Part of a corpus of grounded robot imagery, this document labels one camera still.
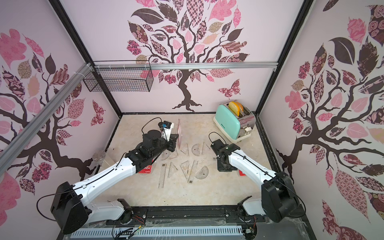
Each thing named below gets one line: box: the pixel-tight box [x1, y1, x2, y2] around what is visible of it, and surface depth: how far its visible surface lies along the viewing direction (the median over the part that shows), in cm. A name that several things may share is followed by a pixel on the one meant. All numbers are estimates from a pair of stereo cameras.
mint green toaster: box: [213, 100, 256, 143], surface depth 97 cm
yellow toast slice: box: [228, 101, 244, 117], surface depth 96 cm
